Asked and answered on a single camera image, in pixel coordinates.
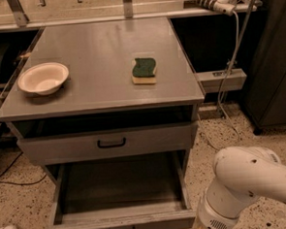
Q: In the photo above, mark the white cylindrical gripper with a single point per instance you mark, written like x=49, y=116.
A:
x=212, y=221

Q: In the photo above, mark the grey drawer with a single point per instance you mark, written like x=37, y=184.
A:
x=51, y=150
x=130, y=192

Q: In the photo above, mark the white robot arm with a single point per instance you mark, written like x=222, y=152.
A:
x=242, y=175

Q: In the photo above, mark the grey top drawer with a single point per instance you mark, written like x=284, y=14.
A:
x=51, y=150

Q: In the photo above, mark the green yellow sponge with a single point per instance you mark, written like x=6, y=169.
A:
x=144, y=70

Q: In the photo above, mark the grey metal cabinet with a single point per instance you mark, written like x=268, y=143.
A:
x=99, y=93

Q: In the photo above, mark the white bowl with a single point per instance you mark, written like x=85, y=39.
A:
x=43, y=79

